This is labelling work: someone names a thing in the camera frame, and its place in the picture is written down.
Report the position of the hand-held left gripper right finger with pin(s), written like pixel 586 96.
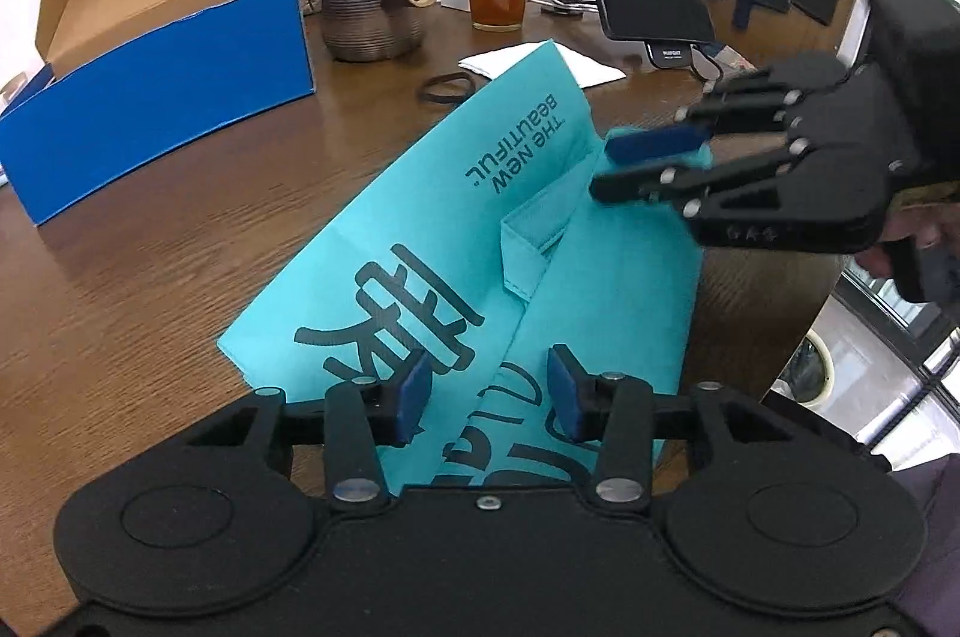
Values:
pixel 566 393

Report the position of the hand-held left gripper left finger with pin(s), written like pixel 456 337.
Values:
pixel 411 398

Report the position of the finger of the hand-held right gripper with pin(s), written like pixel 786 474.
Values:
pixel 652 143
pixel 637 183

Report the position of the teal shopping bag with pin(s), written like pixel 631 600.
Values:
pixel 420 217

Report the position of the blue cardboard shoe box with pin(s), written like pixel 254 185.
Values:
pixel 150 104

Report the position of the person's right hand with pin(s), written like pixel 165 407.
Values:
pixel 919 224

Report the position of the black phone stand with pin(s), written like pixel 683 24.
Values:
pixel 671 55

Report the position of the white paper napkin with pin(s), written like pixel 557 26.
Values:
pixel 592 70

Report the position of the black smartphone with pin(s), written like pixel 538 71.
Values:
pixel 652 6

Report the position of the black rubber band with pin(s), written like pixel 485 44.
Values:
pixel 427 95

